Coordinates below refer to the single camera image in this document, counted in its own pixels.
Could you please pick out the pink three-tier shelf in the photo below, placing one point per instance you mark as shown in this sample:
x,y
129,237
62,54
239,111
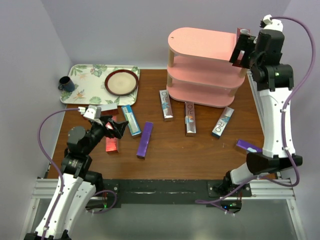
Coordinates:
x,y
198,68

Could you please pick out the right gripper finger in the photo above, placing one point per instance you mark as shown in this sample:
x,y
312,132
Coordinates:
x,y
245,61
234,57

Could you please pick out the red toothpaste box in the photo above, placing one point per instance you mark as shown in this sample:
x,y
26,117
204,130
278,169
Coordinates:
x,y
240,33
111,145
109,109

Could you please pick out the silver toothpaste box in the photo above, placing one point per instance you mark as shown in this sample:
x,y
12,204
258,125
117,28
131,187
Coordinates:
x,y
166,105
189,119
222,122

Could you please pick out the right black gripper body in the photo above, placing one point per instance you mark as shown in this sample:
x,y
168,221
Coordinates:
x,y
246,42

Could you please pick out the silver toothpaste box left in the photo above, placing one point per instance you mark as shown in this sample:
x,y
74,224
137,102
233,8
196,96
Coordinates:
x,y
166,105

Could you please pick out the blue toothpaste box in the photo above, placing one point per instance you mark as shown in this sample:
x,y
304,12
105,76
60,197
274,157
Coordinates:
x,y
133,125

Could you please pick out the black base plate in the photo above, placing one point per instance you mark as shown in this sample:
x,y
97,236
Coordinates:
x,y
159,192

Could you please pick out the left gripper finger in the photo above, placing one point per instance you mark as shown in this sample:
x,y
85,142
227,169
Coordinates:
x,y
118,126
114,133

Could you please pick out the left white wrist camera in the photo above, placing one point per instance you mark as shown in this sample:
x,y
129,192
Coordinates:
x,y
92,112

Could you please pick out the silver toothpaste box middle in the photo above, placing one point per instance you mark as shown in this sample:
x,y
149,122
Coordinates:
x,y
189,119

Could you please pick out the silver toothpaste box right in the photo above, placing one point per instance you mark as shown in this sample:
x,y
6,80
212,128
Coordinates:
x,y
222,122

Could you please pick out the purple toothpaste box right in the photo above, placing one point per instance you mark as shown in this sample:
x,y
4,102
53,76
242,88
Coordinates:
x,y
246,147

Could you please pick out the brown rimmed beige plate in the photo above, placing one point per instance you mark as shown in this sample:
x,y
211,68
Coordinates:
x,y
121,82

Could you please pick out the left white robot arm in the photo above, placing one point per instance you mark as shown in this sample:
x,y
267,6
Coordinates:
x,y
76,183

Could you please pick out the purple toothpaste box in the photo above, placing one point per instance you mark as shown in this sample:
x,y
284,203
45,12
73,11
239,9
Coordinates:
x,y
144,140
246,147

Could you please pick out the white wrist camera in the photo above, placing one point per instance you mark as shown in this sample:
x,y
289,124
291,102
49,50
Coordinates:
x,y
271,24
92,112

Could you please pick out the purple toothpaste box centre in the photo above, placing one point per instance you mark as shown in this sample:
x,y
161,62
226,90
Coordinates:
x,y
144,140

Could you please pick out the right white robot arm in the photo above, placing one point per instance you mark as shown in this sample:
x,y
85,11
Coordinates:
x,y
261,55

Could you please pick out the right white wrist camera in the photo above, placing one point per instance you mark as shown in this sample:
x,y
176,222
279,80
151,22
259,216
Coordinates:
x,y
271,24

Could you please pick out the floral serving tray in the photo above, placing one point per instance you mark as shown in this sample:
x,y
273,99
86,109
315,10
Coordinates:
x,y
89,82

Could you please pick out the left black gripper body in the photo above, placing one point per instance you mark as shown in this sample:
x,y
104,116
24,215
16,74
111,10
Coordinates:
x,y
98,131

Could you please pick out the dark blue mug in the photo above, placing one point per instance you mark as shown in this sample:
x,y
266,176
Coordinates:
x,y
66,84

